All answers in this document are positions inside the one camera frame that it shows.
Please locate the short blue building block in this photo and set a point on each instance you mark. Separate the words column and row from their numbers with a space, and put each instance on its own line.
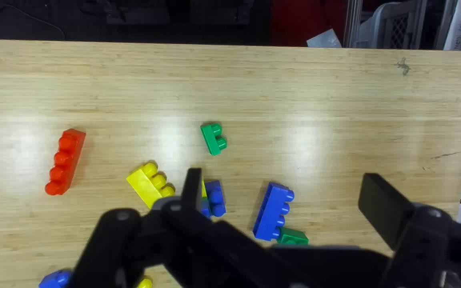
column 206, row 209
column 217, row 200

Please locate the yellow building block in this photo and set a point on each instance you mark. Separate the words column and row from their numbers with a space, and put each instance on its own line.
column 204, row 189
column 145, row 185
column 145, row 283

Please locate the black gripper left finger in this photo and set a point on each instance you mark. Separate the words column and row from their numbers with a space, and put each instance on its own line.
column 188, row 240

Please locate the red panel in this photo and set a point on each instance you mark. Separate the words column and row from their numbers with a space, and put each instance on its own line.
column 305, row 21

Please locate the red four-stud building block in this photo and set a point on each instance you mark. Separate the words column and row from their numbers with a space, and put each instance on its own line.
column 66, row 161

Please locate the green building block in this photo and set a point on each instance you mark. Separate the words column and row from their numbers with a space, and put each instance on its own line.
column 214, row 139
column 294, row 237

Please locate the grey paper sheet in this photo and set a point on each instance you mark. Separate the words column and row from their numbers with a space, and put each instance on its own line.
column 326, row 38

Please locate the long blue building block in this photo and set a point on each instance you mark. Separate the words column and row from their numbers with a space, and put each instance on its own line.
column 271, row 213

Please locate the wide blue building block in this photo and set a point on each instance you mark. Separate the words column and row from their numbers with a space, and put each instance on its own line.
column 55, row 280

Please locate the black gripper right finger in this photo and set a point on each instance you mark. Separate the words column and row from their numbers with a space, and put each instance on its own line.
column 428, row 249

